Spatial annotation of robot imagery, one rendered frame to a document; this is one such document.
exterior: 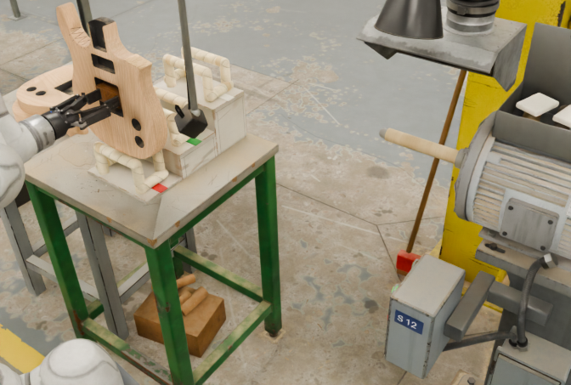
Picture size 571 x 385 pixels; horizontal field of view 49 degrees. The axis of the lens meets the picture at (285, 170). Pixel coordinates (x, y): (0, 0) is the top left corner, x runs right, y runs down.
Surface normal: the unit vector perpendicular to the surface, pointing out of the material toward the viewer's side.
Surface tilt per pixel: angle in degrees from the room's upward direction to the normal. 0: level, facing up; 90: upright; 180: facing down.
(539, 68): 90
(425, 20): 66
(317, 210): 0
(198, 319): 0
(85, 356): 5
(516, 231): 90
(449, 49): 38
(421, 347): 90
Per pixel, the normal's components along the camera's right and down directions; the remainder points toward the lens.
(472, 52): -0.38, -0.34
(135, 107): -0.60, 0.47
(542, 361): -0.03, -0.81
